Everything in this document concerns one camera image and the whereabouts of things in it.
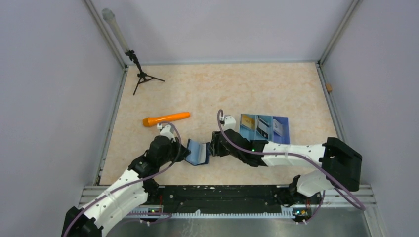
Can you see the black mini tripod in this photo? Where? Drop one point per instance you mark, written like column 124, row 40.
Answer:
column 142, row 76

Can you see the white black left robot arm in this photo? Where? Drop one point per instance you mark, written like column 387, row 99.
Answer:
column 104, row 212

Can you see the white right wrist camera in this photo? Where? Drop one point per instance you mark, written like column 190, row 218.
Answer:
column 227, row 122

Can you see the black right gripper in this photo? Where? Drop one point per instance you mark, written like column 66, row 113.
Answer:
column 215, row 148

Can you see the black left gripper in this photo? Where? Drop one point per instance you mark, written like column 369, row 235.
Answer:
column 184, row 152

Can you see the grey tube on tripod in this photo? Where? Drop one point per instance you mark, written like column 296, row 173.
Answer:
column 110, row 19

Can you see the orange flashlight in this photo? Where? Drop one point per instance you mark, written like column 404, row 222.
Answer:
column 152, row 121

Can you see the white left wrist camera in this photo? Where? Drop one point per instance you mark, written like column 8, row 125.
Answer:
column 167, row 130

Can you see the light blue drawer organizer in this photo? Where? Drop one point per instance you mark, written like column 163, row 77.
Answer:
column 273, row 137

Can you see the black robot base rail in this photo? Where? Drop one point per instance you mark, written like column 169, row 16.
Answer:
column 228, row 199

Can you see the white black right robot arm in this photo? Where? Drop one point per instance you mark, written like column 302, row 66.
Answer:
column 336, row 165

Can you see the dark blue leather card holder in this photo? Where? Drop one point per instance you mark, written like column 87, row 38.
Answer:
column 199, row 153

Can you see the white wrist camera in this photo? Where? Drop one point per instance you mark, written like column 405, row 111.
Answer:
column 227, row 122
column 167, row 130

